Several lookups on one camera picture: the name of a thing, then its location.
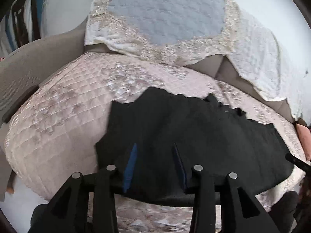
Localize black leather jacket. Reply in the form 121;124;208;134
95;87;294;207

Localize pink quilted floral bedspread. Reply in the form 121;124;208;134
4;52;305;232

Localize white embossed lace cover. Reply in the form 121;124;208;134
225;10;310;124

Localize blue lace-trimmed cover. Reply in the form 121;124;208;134
84;0;240;66

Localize blue striped curtain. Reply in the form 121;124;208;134
0;0;52;56

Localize grey upholstered sofa frame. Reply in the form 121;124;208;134
1;29;304;199

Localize black bag strap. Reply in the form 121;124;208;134
10;0;41;49

